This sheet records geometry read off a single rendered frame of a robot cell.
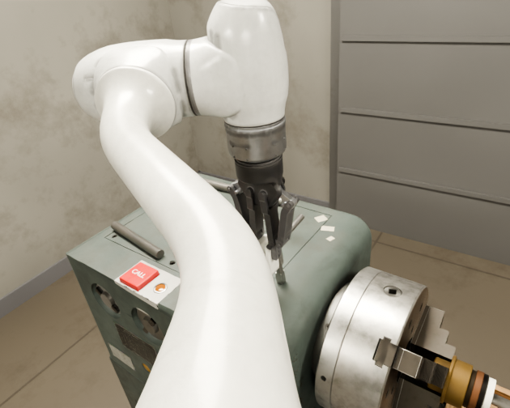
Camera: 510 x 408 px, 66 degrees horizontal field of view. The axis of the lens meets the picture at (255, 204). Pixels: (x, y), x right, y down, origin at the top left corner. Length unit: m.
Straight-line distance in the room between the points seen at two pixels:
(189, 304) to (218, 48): 0.36
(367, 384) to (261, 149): 0.46
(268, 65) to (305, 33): 2.32
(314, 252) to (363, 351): 0.23
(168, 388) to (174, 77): 0.40
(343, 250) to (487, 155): 1.86
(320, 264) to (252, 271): 0.59
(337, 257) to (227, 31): 0.54
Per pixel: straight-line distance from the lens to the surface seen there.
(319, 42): 2.80
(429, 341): 0.92
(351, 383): 0.79
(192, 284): 0.25
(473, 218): 2.87
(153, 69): 0.52
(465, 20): 2.49
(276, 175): 0.59
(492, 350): 2.47
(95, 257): 0.98
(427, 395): 0.92
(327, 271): 0.84
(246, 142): 0.55
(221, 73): 0.52
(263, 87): 0.52
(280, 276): 0.77
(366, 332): 0.77
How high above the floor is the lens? 1.80
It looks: 31 degrees down
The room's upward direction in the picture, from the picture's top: 6 degrees counter-clockwise
